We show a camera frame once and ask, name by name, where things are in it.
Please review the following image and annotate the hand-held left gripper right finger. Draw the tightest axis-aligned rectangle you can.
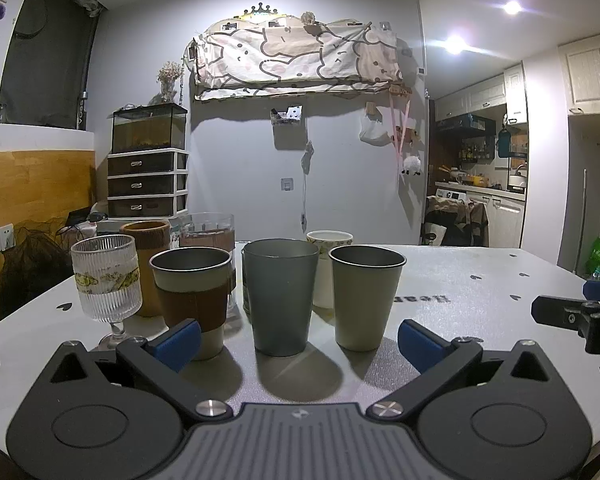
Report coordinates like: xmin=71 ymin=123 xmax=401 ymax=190
xmin=367 ymin=319 xmax=562 ymax=420

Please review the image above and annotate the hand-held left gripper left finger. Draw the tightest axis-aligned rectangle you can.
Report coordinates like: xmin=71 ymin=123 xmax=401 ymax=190
xmin=44 ymin=319 xmax=232 ymax=421

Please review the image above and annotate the metal cup with brown sleeve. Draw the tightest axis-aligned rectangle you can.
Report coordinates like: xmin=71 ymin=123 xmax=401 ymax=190
xmin=149 ymin=248 xmax=233 ymax=361

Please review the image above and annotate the pale green metal cup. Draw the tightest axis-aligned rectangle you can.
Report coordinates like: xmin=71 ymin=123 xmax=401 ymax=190
xmin=328 ymin=244 xmax=408 ymax=352

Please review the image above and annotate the brown knit sleeve cup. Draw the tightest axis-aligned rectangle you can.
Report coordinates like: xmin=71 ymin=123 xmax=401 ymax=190
xmin=119 ymin=220 xmax=171 ymax=317

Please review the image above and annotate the grey-blue plastic cup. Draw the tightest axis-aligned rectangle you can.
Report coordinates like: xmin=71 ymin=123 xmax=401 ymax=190
xmin=242 ymin=238 xmax=320 ymax=358

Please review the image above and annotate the white paper cup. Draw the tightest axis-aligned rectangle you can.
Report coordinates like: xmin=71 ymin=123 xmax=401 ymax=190
xmin=306 ymin=230 xmax=355 ymax=310

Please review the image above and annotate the white mop pole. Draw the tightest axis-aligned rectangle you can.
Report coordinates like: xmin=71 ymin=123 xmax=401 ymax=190
xmin=577 ymin=168 xmax=589 ymax=272

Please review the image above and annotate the ribbed glass goblet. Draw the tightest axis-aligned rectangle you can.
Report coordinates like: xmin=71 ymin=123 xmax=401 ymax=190
xmin=71 ymin=234 xmax=144 ymax=350

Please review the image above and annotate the clear glass tumbler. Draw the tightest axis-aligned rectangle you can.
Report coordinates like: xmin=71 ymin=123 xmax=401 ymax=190
xmin=178 ymin=212 xmax=237 ymax=312

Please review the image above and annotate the chair with draped clothes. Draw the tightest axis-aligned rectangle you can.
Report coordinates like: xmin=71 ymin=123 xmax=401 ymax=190
xmin=421 ymin=195 xmax=490 ymax=247

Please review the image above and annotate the white washing machine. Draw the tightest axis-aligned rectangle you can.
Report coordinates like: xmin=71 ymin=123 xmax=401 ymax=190
xmin=435 ymin=187 xmax=477 ymax=212

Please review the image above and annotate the white plastic drawer unit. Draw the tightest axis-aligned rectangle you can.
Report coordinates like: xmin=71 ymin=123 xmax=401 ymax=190
xmin=106 ymin=148 xmax=190 ymax=219

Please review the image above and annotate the black mesh cloth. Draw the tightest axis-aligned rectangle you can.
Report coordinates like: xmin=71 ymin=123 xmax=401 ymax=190
xmin=0 ymin=224 xmax=75 ymax=322

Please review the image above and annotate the white plush sheep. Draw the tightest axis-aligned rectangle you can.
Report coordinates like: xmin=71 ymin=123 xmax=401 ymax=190
xmin=398 ymin=154 xmax=424 ymax=177

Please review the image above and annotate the black kitchen shelf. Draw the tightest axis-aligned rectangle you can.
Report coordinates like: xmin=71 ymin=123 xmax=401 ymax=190
xmin=435 ymin=114 xmax=497 ymax=137

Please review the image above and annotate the glass fish tank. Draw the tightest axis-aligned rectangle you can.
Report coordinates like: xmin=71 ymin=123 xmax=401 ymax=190
xmin=111 ymin=103 xmax=189 ymax=155

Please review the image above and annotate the white hanging bag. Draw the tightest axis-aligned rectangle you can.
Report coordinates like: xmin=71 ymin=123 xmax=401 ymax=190
xmin=358 ymin=114 xmax=389 ymax=147

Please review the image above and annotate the dried flower vase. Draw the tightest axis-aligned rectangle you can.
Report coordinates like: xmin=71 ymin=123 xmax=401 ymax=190
xmin=157 ymin=61 xmax=185 ymax=104

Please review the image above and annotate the dark window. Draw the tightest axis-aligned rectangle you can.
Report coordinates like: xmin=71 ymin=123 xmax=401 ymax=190
xmin=0 ymin=0 xmax=107 ymax=132

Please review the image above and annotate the white wall cabinet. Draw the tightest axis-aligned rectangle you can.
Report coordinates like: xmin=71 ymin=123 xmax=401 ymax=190
xmin=557 ymin=33 xmax=600 ymax=115

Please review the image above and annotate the hanging grey cable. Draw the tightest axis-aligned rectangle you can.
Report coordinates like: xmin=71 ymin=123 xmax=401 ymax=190
xmin=299 ymin=140 xmax=315 ymax=232

